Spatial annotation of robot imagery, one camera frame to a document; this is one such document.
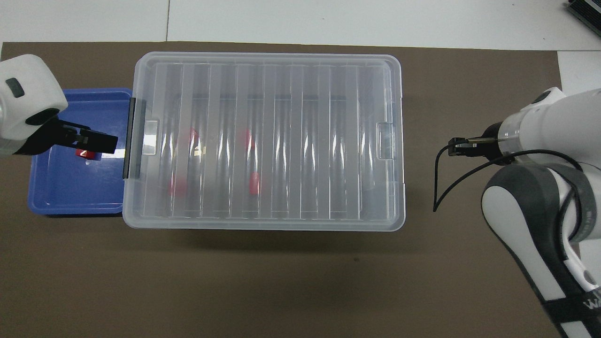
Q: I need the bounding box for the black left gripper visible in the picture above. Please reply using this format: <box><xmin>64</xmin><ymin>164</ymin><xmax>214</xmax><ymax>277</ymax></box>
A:
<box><xmin>13</xmin><ymin>117</ymin><xmax>118</xmax><ymax>154</ymax></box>

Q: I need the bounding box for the brown table mat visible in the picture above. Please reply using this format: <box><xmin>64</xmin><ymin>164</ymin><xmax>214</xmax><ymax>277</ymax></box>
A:
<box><xmin>0</xmin><ymin>41</ymin><xmax>591</xmax><ymax>338</ymax></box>

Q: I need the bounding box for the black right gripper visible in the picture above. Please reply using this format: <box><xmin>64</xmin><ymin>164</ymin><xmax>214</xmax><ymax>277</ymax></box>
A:
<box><xmin>448</xmin><ymin>123</ymin><xmax>512</xmax><ymax>162</ymax></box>

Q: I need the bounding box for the clear ribbed plastic lid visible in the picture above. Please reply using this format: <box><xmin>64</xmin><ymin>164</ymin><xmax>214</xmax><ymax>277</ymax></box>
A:
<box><xmin>122</xmin><ymin>52</ymin><xmax>406</xmax><ymax>231</ymax></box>

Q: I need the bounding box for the clear plastic storage box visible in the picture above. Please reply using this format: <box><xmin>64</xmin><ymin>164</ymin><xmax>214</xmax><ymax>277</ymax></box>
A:
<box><xmin>123</xmin><ymin>54</ymin><xmax>404</xmax><ymax>230</ymax></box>

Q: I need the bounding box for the dark grey ribbed device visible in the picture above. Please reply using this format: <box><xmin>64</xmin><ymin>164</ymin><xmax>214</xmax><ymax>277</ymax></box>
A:
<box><xmin>565</xmin><ymin>0</ymin><xmax>601</xmax><ymax>25</ymax></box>

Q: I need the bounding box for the blue plastic tray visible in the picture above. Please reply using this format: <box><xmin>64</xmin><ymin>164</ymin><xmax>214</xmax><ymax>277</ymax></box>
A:
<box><xmin>27</xmin><ymin>88</ymin><xmax>134</xmax><ymax>216</ymax></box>

